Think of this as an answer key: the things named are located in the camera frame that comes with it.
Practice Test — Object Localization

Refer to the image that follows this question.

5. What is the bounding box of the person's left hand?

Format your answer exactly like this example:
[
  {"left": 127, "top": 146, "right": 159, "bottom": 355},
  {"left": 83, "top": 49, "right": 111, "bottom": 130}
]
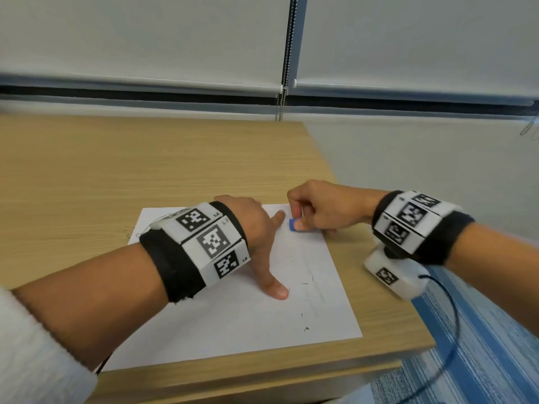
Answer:
[{"left": 214, "top": 195, "right": 291, "bottom": 300}]

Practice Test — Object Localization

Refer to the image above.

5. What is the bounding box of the person's right hand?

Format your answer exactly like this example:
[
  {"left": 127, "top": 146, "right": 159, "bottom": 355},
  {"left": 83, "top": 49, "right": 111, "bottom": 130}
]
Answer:
[{"left": 287, "top": 180, "right": 390, "bottom": 234}]

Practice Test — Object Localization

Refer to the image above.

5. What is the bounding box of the white paper sheet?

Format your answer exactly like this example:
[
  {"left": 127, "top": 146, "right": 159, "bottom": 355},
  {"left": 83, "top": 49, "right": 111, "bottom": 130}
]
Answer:
[{"left": 101, "top": 204, "right": 364, "bottom": 372}]

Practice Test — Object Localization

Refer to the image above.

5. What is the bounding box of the person's left forearm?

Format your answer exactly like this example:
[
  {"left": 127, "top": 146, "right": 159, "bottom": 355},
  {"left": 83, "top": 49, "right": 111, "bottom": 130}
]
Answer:
[{"left": 12, "top": 241, "right": 169, "bottom": 371}]

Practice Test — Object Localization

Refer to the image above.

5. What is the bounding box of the person's right forearm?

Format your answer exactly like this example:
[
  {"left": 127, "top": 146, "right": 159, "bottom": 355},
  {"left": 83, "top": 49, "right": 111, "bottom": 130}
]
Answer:
[{"left": 445, "top": 224, "right": 539, "bottom": 335}]

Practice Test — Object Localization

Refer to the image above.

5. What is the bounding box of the black left wristband with markers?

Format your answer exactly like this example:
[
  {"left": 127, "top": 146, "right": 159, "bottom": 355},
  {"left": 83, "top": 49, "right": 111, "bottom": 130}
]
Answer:
[{"left": 139, "top": 201, "right": 252, "bottom": 304}]

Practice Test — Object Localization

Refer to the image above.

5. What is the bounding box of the wooden drawer front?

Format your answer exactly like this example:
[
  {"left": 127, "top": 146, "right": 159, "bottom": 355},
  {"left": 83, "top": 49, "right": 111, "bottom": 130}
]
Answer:
[{"left": 86, "top": 359, "right": 404, "bottom": 404}]

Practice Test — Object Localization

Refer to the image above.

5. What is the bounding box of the narrow white roller blind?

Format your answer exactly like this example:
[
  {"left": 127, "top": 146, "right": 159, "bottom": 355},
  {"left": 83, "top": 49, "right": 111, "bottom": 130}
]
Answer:
[{"left": 293, "top": 0, "right": 539, "bottom": 108}]

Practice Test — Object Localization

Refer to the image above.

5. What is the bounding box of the wide white roller blind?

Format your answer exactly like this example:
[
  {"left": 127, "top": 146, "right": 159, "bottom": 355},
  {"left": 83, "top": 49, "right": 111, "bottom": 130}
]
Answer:
[{"left": 0, "top": 0, "right": 292, "bottom": 97}]

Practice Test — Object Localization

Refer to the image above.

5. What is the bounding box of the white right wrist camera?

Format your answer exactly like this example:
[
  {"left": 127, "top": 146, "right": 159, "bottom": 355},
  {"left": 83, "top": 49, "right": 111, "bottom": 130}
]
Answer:
[{"left": 363, "top": 246, "right": 431, "bottom": 302}]

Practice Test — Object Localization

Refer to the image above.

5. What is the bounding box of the metal bead chain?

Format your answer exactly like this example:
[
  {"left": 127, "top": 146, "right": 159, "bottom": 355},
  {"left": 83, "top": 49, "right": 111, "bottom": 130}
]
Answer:
[
  {"left": 519, "top": 114, "right": 539, "bottom": 142},
  {"left": 274, "top": 0, "right": 299, "bottom": 122}
]

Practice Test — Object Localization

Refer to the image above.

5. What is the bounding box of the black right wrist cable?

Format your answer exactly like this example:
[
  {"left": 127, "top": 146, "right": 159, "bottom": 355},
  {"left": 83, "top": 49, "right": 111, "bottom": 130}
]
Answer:
[{"left": 398, "top": 275, "right": 462, "bottom": 404}]

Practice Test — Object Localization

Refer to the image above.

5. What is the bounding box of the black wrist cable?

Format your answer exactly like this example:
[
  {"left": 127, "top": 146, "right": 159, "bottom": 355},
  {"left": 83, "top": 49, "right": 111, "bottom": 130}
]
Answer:
[
  {"left": 398, "top": 275, "right": 462, "bottom": 404},
  {"left": 94, "top": 353, "right": 115, "bottom": 376}
]

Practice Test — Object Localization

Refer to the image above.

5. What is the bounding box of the dark window frame rail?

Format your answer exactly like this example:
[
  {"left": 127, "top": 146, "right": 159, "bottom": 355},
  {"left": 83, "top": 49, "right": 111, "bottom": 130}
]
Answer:
[{"left": 0, "top": 73, "right": 539, "bottom": 121}]

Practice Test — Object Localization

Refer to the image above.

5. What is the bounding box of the blue window post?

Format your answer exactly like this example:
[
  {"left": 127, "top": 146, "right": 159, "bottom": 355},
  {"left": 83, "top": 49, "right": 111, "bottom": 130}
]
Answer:
[{"left": 286, "top": 0, "right": 309, "bottom": 91}]

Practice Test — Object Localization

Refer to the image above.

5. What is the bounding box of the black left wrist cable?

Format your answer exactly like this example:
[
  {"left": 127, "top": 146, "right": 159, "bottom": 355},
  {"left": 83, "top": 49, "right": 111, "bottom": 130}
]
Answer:
[{"left": 94, "top": 353, "right": 115, "bottom": 376}]

